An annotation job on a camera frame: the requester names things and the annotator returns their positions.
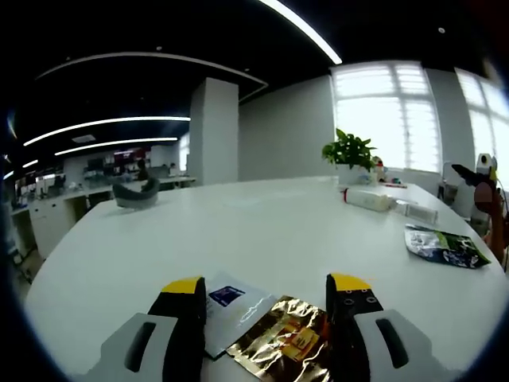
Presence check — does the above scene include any white ceiling light strip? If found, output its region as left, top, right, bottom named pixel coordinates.
left=54, top=136, right=179, bottom=157
left=258, top=0, right=344, bottom=65
left=22, top=115, right=192, bottom=147

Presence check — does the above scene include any grey curved tray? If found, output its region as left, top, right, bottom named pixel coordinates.
left=112, top=177, right=161, bottom=209

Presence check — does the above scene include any white skincare bottle red collar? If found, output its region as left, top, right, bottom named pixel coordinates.
left=340, top=187, right=398, bottom=212

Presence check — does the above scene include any clear white skincare jar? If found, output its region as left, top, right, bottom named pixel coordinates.
left=395, top=201, right=439, bottom=224

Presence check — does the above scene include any white plant pot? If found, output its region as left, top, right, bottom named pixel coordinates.
left=336, top=164, right=379, bottom=186

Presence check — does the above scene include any green silver skincare sachet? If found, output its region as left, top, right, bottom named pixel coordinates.
left=404, top=224, right=492, bottom=271

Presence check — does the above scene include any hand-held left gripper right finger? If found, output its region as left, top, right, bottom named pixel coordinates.
left=325, top=272, right=434, bottom=382

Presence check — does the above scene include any gold foil skincare sachet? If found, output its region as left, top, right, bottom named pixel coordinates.
left=226, top=294, right=333, bottom=382

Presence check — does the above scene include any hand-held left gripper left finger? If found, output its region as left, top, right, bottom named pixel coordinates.
left=81, top=275, right=208, bottom=382

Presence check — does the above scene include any white square pillar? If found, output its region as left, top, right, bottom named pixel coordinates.
left=188, top=76, right=240, bottom=186

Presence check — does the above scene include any small toy figure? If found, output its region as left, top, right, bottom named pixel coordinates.
left=371, top=156, right=387, bottom=184

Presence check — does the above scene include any white blue skincare sachet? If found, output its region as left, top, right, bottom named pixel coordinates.
left=204, top=272, right=278, bottom=359

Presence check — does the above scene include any green potted plant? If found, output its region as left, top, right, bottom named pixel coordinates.
left=321, top=127, right=378, bottom=173

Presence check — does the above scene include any window with white blinds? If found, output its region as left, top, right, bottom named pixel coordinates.
left=331, top=60, right=443, bottom=173
left=454, top=66, right=509, bottom=177

